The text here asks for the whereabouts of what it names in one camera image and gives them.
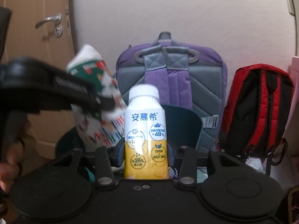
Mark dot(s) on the red black backpack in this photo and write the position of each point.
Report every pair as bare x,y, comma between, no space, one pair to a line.
257,112

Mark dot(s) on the white printed wrapper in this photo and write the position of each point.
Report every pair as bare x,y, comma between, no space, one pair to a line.
93,67

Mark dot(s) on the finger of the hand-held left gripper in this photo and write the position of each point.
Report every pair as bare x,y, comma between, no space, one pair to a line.
77,88

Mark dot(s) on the beige wall plate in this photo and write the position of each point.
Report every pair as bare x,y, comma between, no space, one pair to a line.
290,4

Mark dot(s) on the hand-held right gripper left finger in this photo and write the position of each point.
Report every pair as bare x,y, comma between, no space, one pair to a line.
120,154

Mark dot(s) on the beige wooden door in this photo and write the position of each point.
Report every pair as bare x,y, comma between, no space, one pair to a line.
35,49

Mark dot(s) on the person's left hand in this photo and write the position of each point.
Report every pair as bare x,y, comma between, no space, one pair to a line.
8,172

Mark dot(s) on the crumpled white plastic bag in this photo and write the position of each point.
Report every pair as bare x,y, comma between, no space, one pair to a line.
255,164

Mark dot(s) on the white yellow yogurt bottle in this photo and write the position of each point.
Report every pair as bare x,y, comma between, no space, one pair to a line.
146,130

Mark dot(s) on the yellow-trimmed patterned bag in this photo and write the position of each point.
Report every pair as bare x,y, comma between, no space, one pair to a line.
293,205

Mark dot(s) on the teal cream zigzag quilt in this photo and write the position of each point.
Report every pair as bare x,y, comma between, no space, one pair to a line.
202,173

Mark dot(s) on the teal plastic waste bin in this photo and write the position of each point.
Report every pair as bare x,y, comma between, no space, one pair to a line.
184,130

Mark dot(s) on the purple grey backpack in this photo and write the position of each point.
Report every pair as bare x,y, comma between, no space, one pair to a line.
205,79

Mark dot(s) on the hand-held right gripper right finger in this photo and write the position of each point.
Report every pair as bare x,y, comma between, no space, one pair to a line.
172,158

